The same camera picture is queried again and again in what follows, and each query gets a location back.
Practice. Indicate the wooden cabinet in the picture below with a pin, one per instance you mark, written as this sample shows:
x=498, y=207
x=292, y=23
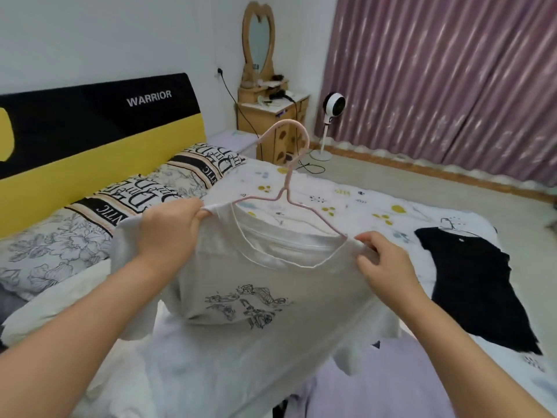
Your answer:
x=261, y=119

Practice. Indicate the white standing fan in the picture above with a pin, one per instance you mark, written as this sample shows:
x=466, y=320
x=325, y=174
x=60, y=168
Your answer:
x=334, y=104

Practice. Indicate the lilac t-shirt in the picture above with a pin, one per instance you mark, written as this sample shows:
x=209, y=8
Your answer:
x=383, y=383

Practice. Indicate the grey cartoon print t-shirt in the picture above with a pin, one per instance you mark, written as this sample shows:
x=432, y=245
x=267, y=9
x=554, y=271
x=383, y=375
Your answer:
x=304, y=300

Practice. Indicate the yellow black bed headboard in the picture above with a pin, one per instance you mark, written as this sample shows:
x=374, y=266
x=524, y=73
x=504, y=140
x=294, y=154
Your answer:
x=87, y=152

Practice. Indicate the pink hanger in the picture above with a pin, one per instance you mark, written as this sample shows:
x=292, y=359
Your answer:
x=306, y=139

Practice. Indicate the person's right hand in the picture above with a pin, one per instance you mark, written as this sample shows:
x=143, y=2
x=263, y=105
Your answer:
x=391, y=265

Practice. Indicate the black hair dryer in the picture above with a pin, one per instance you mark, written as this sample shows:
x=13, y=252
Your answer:
x=280, y=95

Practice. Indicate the person's left forearm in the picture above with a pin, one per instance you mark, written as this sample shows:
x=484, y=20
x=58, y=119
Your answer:
x=65, y=343

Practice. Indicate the black white printed pillow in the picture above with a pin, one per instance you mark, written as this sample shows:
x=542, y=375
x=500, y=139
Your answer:
x=65, y=239
x=209, y=163

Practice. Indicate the purple curtain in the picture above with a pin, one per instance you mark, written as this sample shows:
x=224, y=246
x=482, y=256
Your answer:
x=435, y=82

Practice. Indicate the black t-shirt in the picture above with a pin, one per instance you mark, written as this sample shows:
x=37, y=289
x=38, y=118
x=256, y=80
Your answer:
x=474, y=282

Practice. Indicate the cream padded jacket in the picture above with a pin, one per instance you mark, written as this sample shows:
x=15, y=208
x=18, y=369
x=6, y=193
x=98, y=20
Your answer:
x=196, y=378

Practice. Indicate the wooden framed mirror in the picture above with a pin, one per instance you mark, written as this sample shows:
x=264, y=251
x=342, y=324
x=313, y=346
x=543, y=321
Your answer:
x=259, y=39

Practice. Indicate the person's left hand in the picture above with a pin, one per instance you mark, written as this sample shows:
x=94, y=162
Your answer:
x=169, y=239

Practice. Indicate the grey bed sheet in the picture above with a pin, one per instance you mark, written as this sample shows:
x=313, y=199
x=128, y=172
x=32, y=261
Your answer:
x=8, y=309

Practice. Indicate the person's right forearm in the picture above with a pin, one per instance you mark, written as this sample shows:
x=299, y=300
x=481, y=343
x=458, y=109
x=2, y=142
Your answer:
x=470, y=365

